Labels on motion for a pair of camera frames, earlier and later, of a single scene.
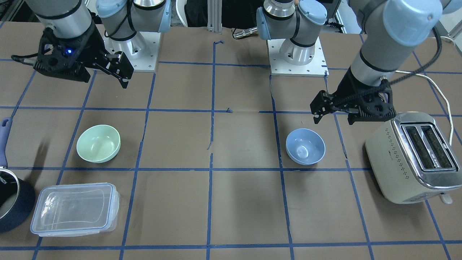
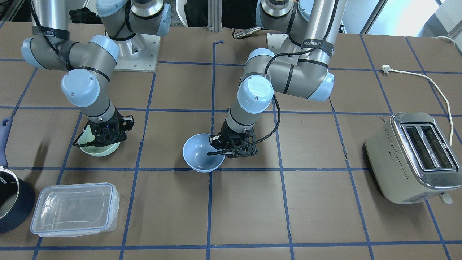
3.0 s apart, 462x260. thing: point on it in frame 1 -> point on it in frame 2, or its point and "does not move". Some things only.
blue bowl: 305,146 -> 195,151
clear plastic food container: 75,209 does not move
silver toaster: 413,159 does not move
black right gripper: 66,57 -> 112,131
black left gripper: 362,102 -> 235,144
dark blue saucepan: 17,196 does not move
